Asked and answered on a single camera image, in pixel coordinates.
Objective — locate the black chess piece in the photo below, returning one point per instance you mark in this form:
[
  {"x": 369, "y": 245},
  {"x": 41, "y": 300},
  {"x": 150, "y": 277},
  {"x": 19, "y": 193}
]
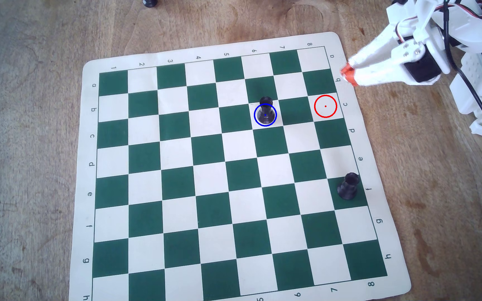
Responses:
[
  {"x": 266, "y": 112},
  {"x": 348, "y": 188},
  {"x": 150, "y": 2}
]

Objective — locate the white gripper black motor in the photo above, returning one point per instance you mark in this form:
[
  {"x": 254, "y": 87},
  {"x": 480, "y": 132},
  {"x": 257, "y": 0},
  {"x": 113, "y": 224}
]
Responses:
[{"x": 412, "y": 53}]

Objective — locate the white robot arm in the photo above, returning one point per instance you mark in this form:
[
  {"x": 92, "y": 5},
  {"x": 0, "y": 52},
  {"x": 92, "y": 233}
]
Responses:
[{"x": 479, "y": 50}]

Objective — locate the green white chessboard mat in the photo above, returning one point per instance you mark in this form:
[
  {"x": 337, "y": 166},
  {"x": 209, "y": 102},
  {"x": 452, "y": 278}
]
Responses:
[{"x": 224, "y": 175}]

